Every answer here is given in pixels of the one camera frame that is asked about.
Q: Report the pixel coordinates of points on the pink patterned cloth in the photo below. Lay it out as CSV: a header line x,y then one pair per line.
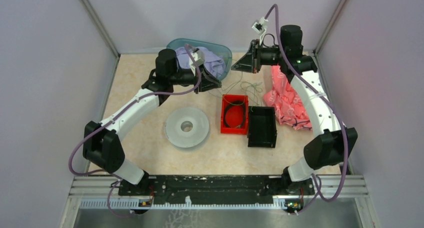
x,y
289,109

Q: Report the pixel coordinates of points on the red plastic bin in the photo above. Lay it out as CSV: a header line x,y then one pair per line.
x,y
234,117

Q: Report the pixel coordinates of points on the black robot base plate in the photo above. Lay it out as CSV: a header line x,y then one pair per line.
x,y
216,189

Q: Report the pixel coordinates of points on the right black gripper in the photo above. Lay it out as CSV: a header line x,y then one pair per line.
x,y
251,61

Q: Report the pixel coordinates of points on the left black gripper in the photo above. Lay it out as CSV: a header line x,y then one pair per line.
x,y
206,83

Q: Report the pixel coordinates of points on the purple cloth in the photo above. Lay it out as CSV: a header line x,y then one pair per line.
x,y
213,63

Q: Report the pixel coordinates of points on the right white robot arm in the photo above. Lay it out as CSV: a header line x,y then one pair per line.
x,y
333,142

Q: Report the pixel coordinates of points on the teal plastic basin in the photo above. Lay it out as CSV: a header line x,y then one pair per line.
x,y
217,49

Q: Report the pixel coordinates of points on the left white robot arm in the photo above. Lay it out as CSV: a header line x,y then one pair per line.
x,y
101,144

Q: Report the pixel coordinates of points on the black plastic bin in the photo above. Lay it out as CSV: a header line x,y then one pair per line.
x,y
262,129

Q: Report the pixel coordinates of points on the grey plastic cable spool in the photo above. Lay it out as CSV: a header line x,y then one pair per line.
x,y
187,129

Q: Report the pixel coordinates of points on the grey slotted cable duct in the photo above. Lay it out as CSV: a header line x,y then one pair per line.
x,y
137,204

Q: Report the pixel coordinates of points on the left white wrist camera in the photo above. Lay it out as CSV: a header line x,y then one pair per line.
x,y
196,59

